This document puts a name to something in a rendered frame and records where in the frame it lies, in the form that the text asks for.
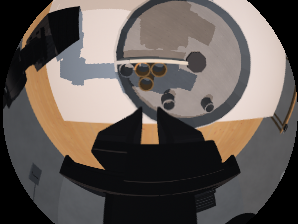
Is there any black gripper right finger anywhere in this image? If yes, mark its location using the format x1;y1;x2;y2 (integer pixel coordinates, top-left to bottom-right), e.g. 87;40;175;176
157;107;205;144

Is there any bronze bushing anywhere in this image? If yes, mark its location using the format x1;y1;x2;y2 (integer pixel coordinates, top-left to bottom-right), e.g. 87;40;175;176
134;63;151;77
151;63;167;77
138;74;154;91

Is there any dark grey metal sleeve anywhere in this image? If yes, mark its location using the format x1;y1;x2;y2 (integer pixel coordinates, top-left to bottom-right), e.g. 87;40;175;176
119;63;136;78
201;97;215;113
161;93;176;111

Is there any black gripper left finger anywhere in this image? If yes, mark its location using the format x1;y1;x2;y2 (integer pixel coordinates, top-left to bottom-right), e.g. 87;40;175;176
95;107;143;144

